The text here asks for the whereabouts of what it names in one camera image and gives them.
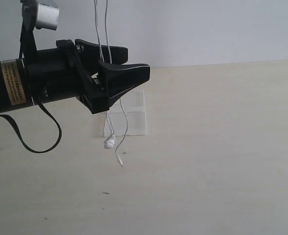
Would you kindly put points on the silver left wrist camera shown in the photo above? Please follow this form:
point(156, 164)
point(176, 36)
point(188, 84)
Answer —
point(40, 14)

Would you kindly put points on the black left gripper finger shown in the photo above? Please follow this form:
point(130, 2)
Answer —
point(90, 52)
point(120, 79)

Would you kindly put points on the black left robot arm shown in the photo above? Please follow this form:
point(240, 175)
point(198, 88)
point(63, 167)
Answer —
point(96, 75)

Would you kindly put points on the clear plastic open case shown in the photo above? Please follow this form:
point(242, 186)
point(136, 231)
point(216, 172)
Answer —
point(128, 115)

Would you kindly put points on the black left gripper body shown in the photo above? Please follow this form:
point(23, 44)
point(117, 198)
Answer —
point(65, 72)

